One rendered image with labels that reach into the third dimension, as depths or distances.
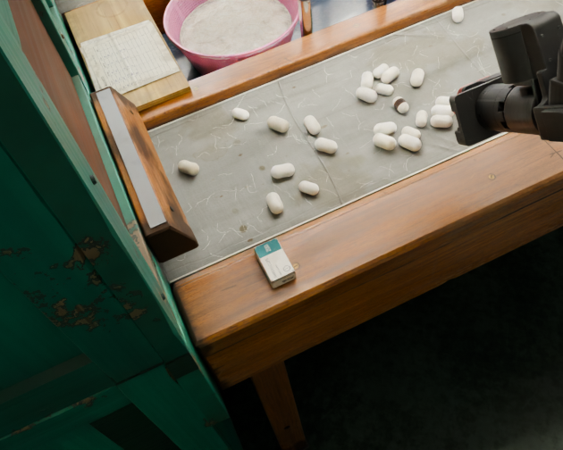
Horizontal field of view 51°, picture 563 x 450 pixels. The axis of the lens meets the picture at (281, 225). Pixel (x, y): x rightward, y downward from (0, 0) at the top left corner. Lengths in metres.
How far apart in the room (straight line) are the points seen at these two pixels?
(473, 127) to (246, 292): 0.36
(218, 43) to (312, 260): 0.54
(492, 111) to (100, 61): 0.71
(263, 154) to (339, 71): 0.22
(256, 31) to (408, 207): 0.51
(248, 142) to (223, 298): 0.30
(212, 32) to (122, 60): 0.19
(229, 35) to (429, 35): 0.38
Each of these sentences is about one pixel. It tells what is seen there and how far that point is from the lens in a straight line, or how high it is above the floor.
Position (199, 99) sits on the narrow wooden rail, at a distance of 1.03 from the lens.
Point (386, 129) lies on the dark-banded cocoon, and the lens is 0.95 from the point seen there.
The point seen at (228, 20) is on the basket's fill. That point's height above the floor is 0.74.
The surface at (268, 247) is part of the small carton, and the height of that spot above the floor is 0.79.
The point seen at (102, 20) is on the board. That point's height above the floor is 0.78.
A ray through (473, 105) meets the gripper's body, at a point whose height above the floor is 0.93.
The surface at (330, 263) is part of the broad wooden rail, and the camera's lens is 0.80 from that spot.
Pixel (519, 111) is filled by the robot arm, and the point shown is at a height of 0.98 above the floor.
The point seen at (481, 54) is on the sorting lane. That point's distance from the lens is 1.12.
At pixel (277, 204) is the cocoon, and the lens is 0.86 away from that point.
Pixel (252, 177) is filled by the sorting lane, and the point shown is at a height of 0.74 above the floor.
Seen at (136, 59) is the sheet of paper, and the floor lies 0.78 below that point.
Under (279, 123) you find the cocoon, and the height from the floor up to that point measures 0.76.
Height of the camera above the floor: 1.46
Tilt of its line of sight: 56 degrees down
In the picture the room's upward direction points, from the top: 11 degrees counter-clockwise
